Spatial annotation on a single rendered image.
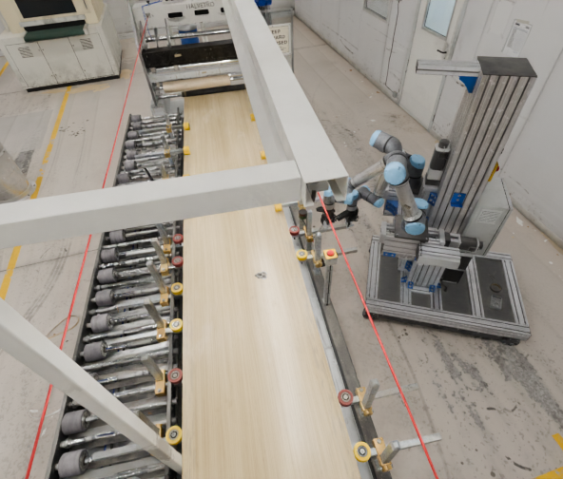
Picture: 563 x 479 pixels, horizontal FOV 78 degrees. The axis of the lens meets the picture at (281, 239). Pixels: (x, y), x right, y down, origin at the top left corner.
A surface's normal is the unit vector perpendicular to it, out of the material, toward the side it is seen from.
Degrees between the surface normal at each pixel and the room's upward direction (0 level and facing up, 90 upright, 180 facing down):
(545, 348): 0
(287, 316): 0
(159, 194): 0
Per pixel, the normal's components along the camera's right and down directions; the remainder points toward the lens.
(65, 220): 0.18, 0.71
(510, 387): -0.04, -0.68
